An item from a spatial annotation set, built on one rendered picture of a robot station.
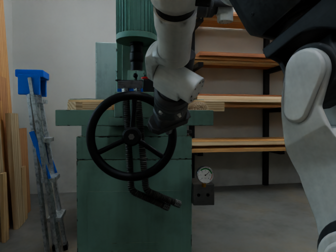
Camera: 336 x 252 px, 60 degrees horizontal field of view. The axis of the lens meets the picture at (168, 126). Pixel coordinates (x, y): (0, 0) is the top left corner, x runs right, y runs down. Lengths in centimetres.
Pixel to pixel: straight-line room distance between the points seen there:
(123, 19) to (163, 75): 67
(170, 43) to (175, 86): 14
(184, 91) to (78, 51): 310
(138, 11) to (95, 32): 246
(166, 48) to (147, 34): 72
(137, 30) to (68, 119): 45
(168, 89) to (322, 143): 33
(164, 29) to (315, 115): 32
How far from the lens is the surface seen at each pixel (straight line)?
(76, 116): 115
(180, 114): 72
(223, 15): 128
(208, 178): 109
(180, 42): 52
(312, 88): 60
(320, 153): 63
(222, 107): 131
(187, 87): 62
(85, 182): 116
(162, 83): 65
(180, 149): 113
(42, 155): 188
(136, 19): 126
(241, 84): 392
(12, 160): 258
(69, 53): 368
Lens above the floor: 87
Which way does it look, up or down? 1 degrees down
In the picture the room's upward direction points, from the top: straight up
